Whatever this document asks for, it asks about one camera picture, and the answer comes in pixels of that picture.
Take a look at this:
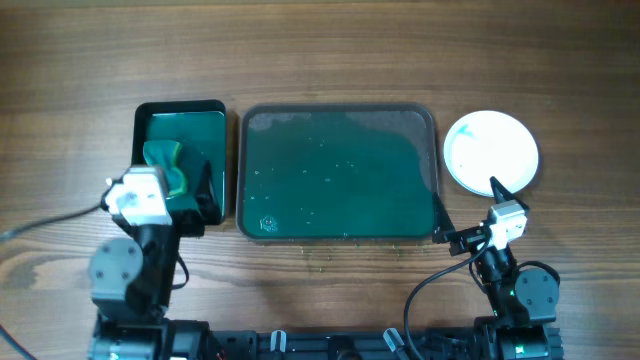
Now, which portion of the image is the white plate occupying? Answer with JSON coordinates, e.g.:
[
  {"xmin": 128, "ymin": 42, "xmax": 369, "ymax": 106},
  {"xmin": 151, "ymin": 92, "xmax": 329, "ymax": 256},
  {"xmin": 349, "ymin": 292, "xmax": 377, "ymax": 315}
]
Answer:
[{"xmin": 442, "ymin": 110, "xmax": 540, "ymax": 197}]

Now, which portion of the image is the small black green tray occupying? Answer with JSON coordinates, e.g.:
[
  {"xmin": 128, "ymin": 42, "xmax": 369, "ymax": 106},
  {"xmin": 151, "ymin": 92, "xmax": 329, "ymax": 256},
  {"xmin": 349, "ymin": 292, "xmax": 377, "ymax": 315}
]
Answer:
[{"xmin": 131, "ymin": 100, "xmax": 228, "ymax": 225}]

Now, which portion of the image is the left black cable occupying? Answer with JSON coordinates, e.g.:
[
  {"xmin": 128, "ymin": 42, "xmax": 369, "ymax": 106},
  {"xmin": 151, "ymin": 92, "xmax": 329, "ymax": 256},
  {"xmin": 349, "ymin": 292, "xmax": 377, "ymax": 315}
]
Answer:
[{"xmin": 0, "ymin": 202, "xmax": 109, "ymax": 360}]

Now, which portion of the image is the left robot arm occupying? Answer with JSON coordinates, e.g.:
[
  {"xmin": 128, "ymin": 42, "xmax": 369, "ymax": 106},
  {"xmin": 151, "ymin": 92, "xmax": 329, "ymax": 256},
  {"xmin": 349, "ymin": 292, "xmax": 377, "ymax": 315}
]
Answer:
[{"xmin": 88, "ymin": 165, "xmax": 228, "ymax": 360}]

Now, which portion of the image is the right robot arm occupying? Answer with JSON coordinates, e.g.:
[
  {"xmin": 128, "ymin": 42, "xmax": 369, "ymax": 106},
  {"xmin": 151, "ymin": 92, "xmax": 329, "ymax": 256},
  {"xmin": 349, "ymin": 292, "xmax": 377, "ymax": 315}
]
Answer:
[{"xmin": 421, "ymin": 177, "xmax": 564, "ymax": 360}]

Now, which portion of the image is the black cable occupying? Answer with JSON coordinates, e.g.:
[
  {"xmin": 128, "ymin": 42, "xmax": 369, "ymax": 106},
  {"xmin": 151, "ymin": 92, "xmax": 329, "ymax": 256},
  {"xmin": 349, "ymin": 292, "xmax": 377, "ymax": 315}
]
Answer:
[
  {"xmin": 402, "ymin": 234, "xmax": 494, "ymax": 360},
  {"xmin": 0, "ymin": 202, "xmax": 109, "ymax": 360}
]

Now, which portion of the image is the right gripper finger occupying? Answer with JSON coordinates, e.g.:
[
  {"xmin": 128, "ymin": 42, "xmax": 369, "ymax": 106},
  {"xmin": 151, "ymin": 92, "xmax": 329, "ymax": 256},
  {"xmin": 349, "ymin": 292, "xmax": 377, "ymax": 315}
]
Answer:
[
  {"xmin": 490, "ymin": 176, "xmax": 529, "ymax": 210},
  {"xmin": 432, "ymin": 193, "xmax": 455, "ymax": 244}
]

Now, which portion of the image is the large dark green tray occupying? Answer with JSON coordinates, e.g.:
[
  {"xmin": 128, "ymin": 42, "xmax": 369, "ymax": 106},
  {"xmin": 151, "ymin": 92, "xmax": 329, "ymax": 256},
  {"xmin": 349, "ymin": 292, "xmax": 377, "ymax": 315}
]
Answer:
[{"xmin": 236, "ymin": 103, "xmax": 441, "ymax": 243}]

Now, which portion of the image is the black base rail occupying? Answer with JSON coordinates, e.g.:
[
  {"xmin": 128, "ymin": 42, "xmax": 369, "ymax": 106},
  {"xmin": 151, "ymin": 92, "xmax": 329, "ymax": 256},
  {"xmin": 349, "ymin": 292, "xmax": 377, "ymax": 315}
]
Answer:
[{"xmin": 89, "ymin": 319, "xmax": 565, "ymax": 360}]

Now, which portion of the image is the right black cable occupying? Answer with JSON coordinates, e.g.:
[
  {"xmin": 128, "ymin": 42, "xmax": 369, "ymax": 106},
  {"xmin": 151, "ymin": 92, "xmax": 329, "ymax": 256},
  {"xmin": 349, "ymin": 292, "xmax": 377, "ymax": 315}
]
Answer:
[{"xmin": 402, "ymin": 234, "xmax": 494, "ymax": 360}]

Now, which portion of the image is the green yellow sponge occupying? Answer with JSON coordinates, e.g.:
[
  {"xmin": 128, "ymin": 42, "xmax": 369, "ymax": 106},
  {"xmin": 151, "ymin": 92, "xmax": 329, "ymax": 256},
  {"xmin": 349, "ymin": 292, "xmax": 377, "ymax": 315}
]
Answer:
[{"xmin": 143, "ymin": 140, "xmax": 207, "ymax": 212}]

